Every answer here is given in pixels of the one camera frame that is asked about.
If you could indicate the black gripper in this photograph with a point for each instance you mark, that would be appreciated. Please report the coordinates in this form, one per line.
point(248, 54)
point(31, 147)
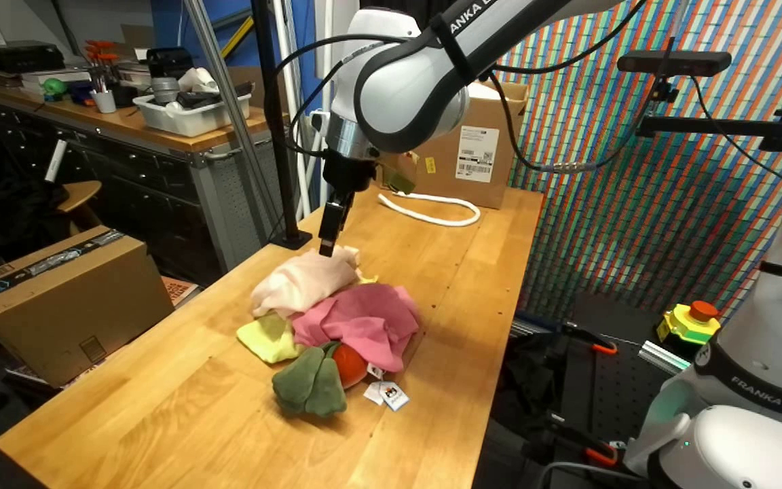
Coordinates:
point(352, 181)

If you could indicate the peach cloth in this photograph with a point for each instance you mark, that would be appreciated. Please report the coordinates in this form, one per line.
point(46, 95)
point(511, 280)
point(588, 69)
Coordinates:
point(304, 280)

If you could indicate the pink cloth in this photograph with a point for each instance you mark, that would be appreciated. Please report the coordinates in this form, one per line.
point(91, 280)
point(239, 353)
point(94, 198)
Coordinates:
point(368, 321)

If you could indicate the yellow cloth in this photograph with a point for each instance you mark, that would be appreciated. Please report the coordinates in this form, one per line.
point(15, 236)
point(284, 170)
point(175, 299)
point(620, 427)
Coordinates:
point(270, 342)

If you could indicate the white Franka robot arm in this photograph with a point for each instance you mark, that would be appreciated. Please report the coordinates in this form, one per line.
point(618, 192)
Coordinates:
point(409, 91)

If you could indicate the black metal pole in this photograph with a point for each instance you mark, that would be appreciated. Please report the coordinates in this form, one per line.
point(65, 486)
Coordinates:
point(274, 118)

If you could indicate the orange plush with green leaves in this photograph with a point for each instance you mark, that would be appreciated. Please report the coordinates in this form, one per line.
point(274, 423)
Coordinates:
point(310, 384)

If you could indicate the cardboard box with labels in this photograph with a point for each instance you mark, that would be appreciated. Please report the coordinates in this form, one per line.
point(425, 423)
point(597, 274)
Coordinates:
point(489, 173)

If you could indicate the silver tripod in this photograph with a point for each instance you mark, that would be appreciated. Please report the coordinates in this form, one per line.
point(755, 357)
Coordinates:
point(225, 98)

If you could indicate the wooden top workbench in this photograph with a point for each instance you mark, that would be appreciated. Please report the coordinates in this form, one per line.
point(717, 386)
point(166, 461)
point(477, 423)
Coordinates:
point(163, 198)

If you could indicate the white paper tag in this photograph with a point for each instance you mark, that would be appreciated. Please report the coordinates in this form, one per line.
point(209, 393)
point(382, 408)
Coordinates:
point(386, 394)

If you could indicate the white plastic bin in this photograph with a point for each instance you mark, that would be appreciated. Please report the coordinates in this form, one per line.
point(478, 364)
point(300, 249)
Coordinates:
point(189, 118)

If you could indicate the black cup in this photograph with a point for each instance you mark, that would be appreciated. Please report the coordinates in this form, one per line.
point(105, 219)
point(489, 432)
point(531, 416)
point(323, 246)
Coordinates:
point(170, 61)

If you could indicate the wooden stool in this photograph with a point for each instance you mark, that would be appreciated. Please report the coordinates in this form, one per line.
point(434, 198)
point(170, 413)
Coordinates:
point(80, 193)

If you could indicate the blue board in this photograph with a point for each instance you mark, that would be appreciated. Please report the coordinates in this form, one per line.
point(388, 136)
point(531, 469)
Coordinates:
point(170, 22)

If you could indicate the white cup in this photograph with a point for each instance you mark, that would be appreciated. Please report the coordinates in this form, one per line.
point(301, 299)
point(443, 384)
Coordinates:
point(105, 101)

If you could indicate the large cardboard box black tape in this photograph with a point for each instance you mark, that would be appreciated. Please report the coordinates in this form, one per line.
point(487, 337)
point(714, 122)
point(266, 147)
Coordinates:
point(65, 308)

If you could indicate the orange tool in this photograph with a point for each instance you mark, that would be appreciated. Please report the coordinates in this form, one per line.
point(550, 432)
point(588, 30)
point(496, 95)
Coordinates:
point(105, 49)

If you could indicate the green small object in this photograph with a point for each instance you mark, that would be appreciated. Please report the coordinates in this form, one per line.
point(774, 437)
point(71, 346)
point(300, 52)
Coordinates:
point(53, 87)

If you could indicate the black backpack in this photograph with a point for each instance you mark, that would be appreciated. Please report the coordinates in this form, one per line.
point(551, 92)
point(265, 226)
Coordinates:
point(19, 219)

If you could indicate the black box device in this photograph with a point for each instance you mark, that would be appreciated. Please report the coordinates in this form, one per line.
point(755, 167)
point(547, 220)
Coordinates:
point(19, 58)

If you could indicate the yellow emergency stop button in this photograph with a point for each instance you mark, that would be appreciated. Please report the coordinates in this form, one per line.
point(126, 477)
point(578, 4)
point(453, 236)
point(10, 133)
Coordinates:
point(688, 325)

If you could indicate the black stereo camera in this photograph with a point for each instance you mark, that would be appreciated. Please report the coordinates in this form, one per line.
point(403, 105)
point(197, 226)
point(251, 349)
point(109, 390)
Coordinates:
point(672, 61)

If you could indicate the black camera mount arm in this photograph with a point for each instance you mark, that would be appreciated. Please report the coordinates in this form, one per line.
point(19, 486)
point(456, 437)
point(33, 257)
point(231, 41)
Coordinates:
point(717, 125)

